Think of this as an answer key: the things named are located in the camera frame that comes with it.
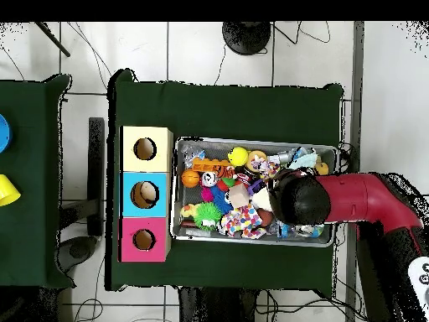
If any mint green cloth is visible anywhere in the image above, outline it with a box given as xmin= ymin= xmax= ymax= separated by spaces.
xmin=287 ymin=148 xmax=318 ymax=171

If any silver mesh bin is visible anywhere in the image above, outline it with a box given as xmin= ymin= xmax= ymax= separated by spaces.
xmin=169 ymin=136 xmax=339 ymax=248

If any wooden three-hole box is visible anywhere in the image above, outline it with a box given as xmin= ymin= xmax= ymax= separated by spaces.
xmin=119 ymin=125 xmax=174 ymax=263

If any orange toy block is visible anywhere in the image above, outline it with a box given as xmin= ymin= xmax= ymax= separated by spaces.
xmin=191 ymin=157 xmax=232 ymax=173

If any orange toy basketball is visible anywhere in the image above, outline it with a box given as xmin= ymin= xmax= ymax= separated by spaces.
xmin=180 ymin=169 xmax=201 ymax=189

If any beige cardboard block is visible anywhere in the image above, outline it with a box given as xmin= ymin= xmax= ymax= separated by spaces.
xmin=228 ymin=183 xmax=251 ymax=209

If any yellow ball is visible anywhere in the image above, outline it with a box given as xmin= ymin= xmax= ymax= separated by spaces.
xmin=227 ymin=146 xmax=250 ymax=168

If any green spiky ball toy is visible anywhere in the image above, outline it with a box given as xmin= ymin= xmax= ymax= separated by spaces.
xmin=193 ymin=201 xmax=223 ymax=232

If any polka dot cloth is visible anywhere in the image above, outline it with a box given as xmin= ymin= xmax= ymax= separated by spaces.
xmin=216 ymin=203 xmax=267 ymax=240

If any cream white cloth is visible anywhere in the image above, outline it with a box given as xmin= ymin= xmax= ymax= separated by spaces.
xmin=251 ymin=186 xmax=273 ymax=212

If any black upright panel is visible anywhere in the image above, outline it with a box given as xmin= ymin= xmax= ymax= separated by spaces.
xmin=86 ymin=117 xmax=106 ymax=237

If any black round stand base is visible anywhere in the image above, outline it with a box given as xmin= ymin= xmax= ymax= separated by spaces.
xmin=221 ymin=21 xmax=271 ymax=56

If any dark green side tablecloth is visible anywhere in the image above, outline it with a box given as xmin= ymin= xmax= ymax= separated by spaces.
xmin=0 ymin=73 xmax=75 ymax=289

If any yellow cup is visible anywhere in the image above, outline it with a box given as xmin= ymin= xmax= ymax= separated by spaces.
xmin=0 ymin=174 xmax=22 ymax=208

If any black rod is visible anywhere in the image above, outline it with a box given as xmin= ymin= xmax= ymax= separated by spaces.
xmin=34 ymin=21 xmax=71 ymax=58

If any blue cup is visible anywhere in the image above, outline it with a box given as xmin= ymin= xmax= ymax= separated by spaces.
xmin=0 ymin=113 xmax=13 ymax=154

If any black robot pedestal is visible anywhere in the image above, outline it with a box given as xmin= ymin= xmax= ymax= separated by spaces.
xmin=177 ymin=286 xmax=262 ymax=322

